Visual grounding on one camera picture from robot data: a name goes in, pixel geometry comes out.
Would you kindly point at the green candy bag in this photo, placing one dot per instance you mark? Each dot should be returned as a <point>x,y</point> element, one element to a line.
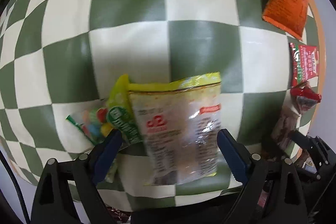
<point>97,122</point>

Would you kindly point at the yellow clear snack bag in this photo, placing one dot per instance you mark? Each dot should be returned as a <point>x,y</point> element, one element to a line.
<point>179,122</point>

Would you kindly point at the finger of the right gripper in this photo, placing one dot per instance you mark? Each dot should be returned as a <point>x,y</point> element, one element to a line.
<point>322,156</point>

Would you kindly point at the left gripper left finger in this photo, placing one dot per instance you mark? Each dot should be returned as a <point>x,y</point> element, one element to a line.
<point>53,202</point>

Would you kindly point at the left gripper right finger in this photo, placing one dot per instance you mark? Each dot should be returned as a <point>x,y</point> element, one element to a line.
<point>272,191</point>

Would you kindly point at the green white checkered blanket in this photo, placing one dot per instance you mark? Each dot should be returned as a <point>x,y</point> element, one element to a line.
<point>63,56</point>

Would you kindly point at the red green snack bag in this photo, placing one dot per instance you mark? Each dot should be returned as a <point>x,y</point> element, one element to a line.
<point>305,63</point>

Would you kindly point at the red snack packet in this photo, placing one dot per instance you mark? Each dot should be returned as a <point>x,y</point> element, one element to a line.
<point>302,98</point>

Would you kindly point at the orange snack bag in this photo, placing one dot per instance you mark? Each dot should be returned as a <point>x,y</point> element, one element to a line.
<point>287,15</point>

